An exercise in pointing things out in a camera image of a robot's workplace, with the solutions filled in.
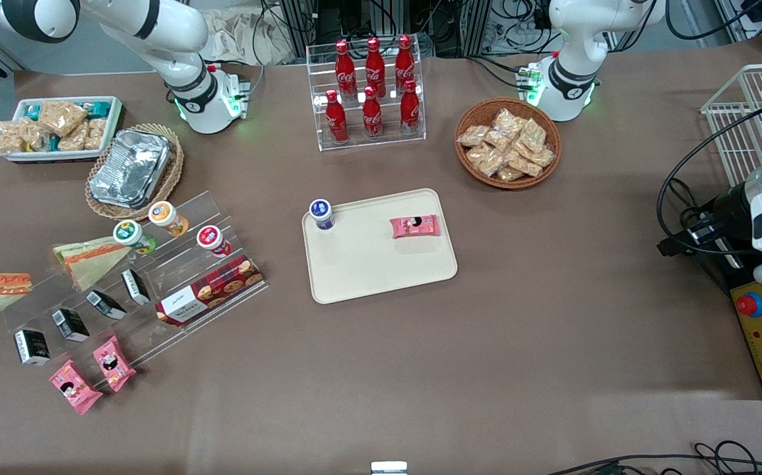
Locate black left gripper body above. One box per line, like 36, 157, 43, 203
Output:
713, 183, 753, 236

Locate silver foil tray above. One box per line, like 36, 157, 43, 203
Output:
89, 129, 174, 210

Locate white rectangular snack tray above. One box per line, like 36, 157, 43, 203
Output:
0, 96, 123, 163

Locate beige plastic tray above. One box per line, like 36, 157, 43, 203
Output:
302, 188, 459, 305

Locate small black carton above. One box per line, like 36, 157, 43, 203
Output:
14, 329, 51, 365
121, 268, 151, 306
51, 307, 90, 342
86, 290, 127, 321

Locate pink snack packet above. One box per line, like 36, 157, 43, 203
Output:
390, 214, 441, 239
49, 360, 104, 416
93, 335, 137, 393

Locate green-lid drink bottle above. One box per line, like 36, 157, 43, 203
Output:
113, 220, 157, 257

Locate large clear cracker pack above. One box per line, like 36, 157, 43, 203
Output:
38, 100, 88, 137

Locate clear acrylic stepped rack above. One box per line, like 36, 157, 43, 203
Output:
0, 191, 269, 390

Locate orange-lid drink bottle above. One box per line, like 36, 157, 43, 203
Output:
148, 201, 189, 237

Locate round brown wicker bowl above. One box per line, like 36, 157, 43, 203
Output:
455, 98, 562, 190

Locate flat wicker basket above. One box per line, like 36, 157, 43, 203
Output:
84, 123, 185, 221

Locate red plaid cookie box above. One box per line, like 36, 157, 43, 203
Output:
156, 255, 265, 327

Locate red-lid drink bottle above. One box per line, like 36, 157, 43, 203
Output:
197, 225, 233, 257

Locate red cola bottle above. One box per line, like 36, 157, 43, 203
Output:
400, 80, 421, 135
325, 90, 348, 143
335, 40, 357, 100
365, 37, 386, 98
362, 86, 383, 139
395, 35, 416, 93

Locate clear acrylic bottle rack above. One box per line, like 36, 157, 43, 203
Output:
306, 41, 427, 152

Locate blue-lid yogurt bottle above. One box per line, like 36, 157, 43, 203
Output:
309, 199, 336, 231

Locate crumpled beige cloth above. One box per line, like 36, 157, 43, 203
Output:
206, 10, 296, 67

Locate black looped cable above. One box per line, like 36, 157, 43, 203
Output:
656, 106, 762, 255

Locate white wire basket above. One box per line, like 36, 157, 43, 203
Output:
701, 63, 762, 189

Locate black floor cables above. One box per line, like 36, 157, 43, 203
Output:
546, 441, 762, 475

